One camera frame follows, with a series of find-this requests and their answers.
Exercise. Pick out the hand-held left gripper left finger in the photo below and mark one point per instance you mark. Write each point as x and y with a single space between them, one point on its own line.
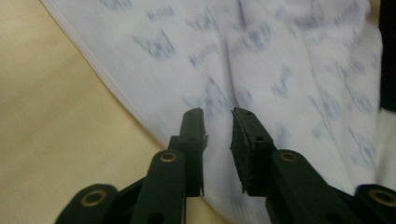
191 149

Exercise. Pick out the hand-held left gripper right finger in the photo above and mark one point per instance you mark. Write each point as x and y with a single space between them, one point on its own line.
252 155

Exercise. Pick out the white towel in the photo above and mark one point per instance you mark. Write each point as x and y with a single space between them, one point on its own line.
280 62

